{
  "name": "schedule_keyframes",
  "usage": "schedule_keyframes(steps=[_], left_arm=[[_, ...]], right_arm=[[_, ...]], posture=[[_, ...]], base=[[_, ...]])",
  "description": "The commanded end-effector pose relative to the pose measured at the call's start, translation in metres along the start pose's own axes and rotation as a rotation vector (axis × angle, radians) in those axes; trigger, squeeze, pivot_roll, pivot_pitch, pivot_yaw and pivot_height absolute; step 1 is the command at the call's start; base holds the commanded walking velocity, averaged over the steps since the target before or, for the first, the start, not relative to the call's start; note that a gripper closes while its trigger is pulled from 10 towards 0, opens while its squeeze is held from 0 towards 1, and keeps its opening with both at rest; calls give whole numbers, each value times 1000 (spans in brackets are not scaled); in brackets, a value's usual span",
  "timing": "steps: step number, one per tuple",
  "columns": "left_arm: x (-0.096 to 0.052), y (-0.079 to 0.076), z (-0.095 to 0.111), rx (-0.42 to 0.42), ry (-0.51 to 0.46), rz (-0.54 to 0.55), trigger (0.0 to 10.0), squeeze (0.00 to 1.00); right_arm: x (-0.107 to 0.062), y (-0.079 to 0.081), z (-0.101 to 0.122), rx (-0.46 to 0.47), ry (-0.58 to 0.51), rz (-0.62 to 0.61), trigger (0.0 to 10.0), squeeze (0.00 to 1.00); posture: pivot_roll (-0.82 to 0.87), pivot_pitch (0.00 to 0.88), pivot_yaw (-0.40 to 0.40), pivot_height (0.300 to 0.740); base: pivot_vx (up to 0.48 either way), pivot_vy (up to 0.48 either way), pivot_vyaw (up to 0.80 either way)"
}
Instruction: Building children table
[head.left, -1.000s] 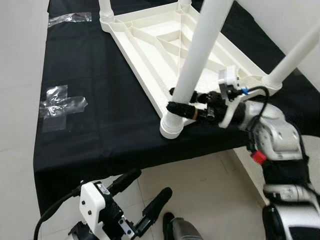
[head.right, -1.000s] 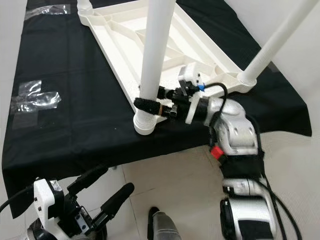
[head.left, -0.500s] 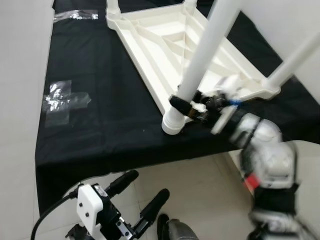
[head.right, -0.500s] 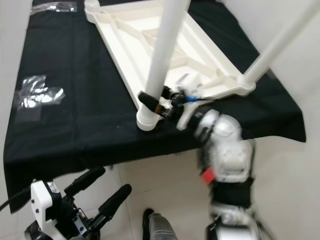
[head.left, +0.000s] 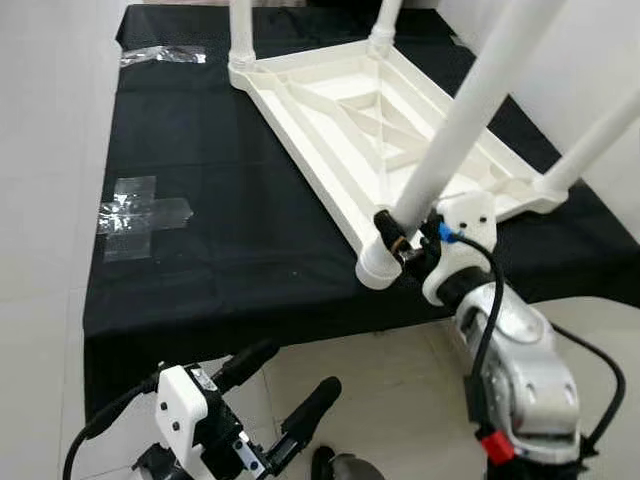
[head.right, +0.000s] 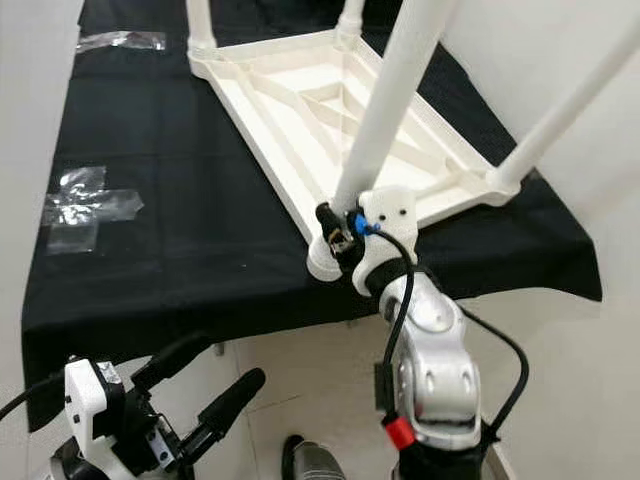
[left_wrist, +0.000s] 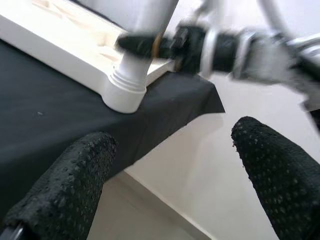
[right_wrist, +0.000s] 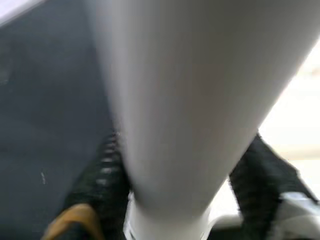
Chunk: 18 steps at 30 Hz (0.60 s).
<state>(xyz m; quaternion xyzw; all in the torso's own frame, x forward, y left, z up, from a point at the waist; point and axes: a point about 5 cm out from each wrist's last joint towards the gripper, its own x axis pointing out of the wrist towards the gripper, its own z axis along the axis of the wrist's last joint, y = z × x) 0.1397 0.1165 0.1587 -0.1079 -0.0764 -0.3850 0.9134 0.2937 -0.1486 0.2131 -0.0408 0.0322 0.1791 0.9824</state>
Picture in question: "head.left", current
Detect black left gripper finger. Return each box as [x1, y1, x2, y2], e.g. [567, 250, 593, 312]
[215, 338, 283, 393]
[265, 376, 343, 471]

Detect clear plastic bag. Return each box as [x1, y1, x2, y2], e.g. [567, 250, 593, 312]
[120, 45, 208, 68]

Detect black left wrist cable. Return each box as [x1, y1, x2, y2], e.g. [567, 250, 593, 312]
[62, 375, 166, 480]

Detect white plastic table top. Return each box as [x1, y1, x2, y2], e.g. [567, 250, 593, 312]
[228, 45, 569, 291]

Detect translucent tape patch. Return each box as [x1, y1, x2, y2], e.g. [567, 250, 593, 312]
[98, 175, 194, 263]

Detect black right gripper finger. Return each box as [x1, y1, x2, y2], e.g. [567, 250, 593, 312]
[372, 208, 406, 256]

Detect grey robot right leg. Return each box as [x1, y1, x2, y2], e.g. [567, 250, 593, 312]
[312, 447, 386, 480]

